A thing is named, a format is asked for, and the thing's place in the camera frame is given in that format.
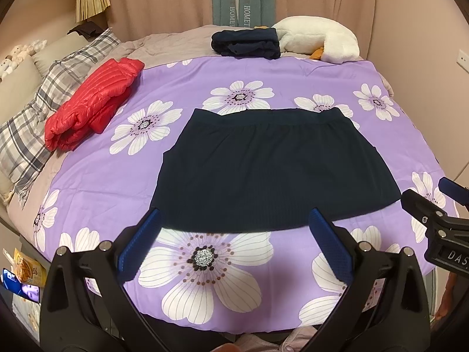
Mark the white plush teddy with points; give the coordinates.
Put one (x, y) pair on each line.
(27, 48)

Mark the red down jacket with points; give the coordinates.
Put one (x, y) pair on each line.
(91, 99)

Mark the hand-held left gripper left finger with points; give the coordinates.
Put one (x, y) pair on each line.
(141, 234)

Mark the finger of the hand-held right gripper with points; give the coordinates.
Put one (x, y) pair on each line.
(454, 190)
(421, 205)

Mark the purple floral blanket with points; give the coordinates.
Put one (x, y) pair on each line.
(190, 80)

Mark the grey plaid pillow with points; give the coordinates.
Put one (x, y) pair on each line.
(40, 113)

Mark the navy zip jacket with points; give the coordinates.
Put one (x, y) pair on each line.
(271, 168)

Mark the person's pink garment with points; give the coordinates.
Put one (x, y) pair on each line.
(263, 343)

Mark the yellow snack packet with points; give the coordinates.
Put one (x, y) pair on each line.
(27, 267)

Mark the person's right forearm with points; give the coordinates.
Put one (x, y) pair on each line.
(447, 297)

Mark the white plush dog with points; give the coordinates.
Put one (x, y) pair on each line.
(5, 66)

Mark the beige pillow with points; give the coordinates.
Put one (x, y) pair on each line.
(16, 88)
(58, 49)

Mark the dark cloth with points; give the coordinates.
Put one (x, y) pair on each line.
(86, 29)

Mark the folded navy garment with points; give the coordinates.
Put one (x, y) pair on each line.
(245, 42)

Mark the white plush goose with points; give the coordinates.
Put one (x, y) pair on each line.
(318, 35)

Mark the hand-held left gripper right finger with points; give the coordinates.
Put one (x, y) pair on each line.
(328, 242)

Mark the white wall socket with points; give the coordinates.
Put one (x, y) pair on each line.
(462, 58)

